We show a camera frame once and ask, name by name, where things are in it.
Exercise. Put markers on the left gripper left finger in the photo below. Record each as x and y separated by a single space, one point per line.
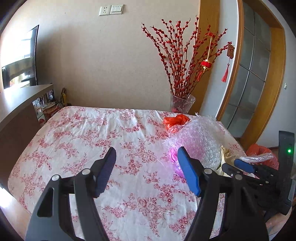
52 219

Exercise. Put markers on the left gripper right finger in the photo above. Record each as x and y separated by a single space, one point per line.
227 209

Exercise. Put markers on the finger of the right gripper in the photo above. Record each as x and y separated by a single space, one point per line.
247 167

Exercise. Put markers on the yellow green wrapper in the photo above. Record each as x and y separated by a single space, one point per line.
226 157

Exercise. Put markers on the clear plastic bag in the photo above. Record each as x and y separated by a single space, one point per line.
257 159

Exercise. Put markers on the clear bubble wrap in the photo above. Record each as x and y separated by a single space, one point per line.
202 138

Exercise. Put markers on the pink paper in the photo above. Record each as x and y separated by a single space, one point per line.
174 160

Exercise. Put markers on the red plastic bag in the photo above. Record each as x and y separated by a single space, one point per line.
174 124

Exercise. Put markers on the red bin liner bag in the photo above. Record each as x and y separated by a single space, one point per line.
256 149

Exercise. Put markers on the floral white table cloth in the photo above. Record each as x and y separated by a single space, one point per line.
113 174

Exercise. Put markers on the glass vase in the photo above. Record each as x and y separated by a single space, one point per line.
179 105

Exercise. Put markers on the cluttered items under cabinet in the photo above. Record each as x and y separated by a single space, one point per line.
47 105

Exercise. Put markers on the dark wooden tv cabinet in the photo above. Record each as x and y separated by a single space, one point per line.
19 124

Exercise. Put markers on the frosted glass sliding door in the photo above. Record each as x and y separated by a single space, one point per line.
252 72

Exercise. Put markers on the small red lantern ornament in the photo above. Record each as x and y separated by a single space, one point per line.
206 64

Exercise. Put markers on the red berry branches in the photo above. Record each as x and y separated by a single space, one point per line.
182 57

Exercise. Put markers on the black television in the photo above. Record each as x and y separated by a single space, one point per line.
18 59

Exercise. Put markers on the wooden door frame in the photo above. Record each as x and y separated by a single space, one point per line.
274 78

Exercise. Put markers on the wooden arch frame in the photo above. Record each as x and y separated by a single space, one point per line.
213 91

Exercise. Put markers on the wall socket and switch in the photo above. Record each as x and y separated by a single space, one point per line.
111 10

